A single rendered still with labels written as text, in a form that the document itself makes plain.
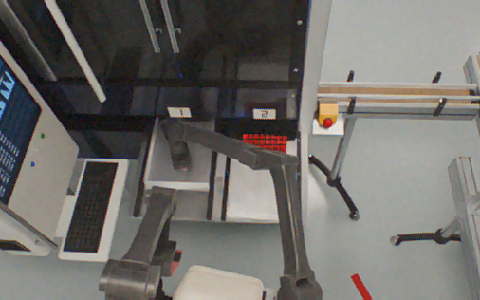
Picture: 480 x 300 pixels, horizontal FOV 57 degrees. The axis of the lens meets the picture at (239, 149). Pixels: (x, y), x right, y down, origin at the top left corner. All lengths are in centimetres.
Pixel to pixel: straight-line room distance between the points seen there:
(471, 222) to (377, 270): 63
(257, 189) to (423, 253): 126
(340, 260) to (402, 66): 149
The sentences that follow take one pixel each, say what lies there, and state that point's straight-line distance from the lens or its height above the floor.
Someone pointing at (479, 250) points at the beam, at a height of 54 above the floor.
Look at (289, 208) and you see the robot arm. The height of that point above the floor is 136.
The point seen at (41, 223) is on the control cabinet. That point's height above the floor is 93.
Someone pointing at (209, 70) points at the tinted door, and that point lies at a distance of 158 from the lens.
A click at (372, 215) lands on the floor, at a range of 272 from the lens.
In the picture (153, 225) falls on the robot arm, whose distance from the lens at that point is 107.
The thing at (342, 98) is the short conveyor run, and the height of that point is 94.
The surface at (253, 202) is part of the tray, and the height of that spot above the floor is 88.
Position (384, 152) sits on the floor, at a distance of 293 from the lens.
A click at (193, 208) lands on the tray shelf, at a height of 88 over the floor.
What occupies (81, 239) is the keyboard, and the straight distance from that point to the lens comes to 188.
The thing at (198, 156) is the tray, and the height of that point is 88.
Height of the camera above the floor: 247
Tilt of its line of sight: 60 degrees down
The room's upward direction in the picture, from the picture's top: 6 degrees counter-clockwise
